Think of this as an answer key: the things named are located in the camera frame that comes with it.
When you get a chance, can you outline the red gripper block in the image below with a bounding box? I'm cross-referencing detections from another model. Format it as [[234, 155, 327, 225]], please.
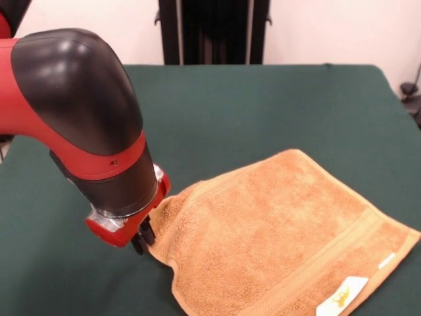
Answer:
[[85, 166, 172, 255]]

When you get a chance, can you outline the tan terry towel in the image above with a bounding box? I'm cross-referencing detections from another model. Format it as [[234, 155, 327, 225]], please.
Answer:
[[147, 148, 421, 316]]

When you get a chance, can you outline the dark green table cloth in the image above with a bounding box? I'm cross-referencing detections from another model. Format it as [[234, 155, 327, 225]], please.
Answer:
[[0, 63, 421, 316]]

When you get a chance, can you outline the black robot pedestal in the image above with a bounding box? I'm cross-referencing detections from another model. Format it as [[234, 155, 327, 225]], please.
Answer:
[[154, 0, 272, 66]]

